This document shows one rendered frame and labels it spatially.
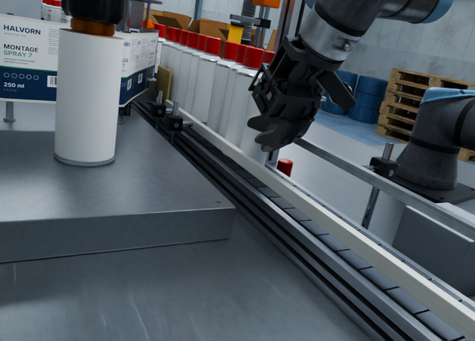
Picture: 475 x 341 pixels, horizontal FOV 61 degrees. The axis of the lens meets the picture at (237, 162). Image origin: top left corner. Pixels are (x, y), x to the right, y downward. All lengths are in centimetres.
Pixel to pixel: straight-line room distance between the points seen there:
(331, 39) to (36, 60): 52
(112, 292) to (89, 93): 28
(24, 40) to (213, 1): 536
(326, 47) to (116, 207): 33
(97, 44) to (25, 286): 32
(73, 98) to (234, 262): 32
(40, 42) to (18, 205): 38
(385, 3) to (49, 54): 57
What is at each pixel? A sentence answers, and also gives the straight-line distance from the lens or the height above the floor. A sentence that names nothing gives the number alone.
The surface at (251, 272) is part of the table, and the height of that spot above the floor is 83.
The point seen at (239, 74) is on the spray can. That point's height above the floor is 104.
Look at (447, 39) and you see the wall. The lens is 778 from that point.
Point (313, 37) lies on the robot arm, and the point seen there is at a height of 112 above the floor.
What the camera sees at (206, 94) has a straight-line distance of 89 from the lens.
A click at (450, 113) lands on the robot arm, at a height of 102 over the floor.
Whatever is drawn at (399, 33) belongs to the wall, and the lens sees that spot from 818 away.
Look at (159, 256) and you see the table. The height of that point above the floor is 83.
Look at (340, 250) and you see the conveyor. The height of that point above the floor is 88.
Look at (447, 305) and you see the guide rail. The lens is 43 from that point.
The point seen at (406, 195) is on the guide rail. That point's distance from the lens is 53.
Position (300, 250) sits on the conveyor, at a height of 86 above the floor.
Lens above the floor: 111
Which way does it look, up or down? 18 degrees down
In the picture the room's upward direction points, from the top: 11 degrees clockwise
